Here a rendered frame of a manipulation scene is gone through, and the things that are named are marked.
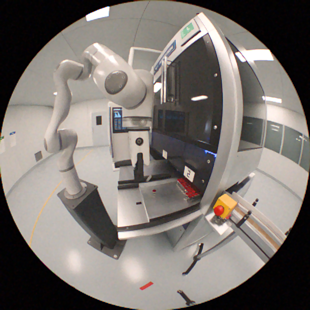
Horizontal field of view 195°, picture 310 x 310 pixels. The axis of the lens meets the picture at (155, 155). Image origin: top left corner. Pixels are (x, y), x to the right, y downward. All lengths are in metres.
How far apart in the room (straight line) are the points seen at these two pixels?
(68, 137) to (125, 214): 0.52
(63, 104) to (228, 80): 0.70
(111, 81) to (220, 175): 0.42
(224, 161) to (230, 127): 0.12
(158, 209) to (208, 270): 1.14
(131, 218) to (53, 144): 0.53
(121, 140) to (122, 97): 1.00
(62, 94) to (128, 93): 0.43
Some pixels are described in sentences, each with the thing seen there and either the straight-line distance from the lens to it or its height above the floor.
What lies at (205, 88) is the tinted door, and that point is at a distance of 0.47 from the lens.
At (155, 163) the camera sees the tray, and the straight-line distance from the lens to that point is 0.93.
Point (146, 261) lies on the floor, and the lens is 1.28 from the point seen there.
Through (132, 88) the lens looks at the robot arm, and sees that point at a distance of 0.17.
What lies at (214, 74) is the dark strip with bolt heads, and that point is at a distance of 0.45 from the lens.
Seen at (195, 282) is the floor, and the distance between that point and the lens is 1.37.
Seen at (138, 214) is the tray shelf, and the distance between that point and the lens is 0.47.
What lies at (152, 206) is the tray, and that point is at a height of 0.88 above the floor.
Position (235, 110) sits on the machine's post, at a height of 1.34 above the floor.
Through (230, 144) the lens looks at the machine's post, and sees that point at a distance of 0.35.
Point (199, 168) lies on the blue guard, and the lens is 0.45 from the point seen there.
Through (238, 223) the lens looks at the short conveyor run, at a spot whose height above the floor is 0.91.
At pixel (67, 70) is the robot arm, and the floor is 1.56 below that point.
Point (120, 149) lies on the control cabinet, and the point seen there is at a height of 0.96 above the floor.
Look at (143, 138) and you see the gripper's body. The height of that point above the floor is 1.24.
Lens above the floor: 1.27
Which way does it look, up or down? 19 degrees down
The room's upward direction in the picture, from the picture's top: 2 degrees clockwise
